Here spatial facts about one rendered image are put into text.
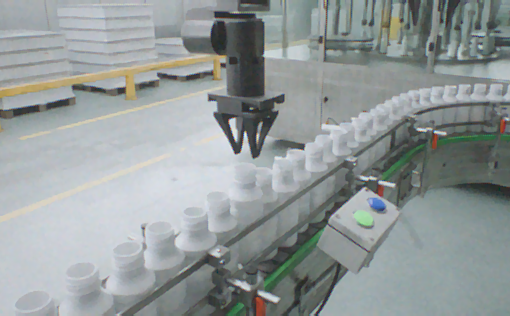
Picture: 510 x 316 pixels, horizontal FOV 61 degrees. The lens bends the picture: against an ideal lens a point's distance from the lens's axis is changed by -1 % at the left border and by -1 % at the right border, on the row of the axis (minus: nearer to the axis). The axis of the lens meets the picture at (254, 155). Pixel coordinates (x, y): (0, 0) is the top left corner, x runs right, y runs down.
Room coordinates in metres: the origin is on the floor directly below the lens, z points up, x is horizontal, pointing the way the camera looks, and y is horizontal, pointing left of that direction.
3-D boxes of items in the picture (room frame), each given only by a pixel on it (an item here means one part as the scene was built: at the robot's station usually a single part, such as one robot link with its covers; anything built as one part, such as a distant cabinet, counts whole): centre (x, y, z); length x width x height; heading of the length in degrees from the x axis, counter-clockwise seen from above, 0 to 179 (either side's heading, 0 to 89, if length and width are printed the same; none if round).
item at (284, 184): (0.75, -0.05, 1.08); 0.06 x 0.06 x 0.17
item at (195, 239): (0.55, 0.08, 1.08); 0.06 x 0.06 x 0.17
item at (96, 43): (7.40, 2.41, 0.67); 1.23 x 1.04 x 1.35; 56
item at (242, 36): (0.65, 0.02, 1.39); 0.07 x 0.06 x 0.07; 55
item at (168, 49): (8.57, 1.47, 0.33); 1.23 x 1.04 x 0.66; 54
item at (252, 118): (0.64, 0.01, 1.26); 0.07 x 0.07 x 0.09; 55
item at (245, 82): (0.65, 0.01, 1.33); 0.10 x 0.07 x 0.07; 55
